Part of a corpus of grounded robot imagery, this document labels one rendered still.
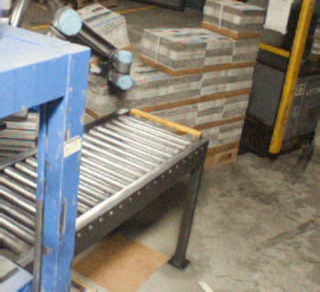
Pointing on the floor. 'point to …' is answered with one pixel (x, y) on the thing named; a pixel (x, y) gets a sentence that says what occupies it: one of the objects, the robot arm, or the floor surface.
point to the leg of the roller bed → (188, 214)
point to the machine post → (59, 175)
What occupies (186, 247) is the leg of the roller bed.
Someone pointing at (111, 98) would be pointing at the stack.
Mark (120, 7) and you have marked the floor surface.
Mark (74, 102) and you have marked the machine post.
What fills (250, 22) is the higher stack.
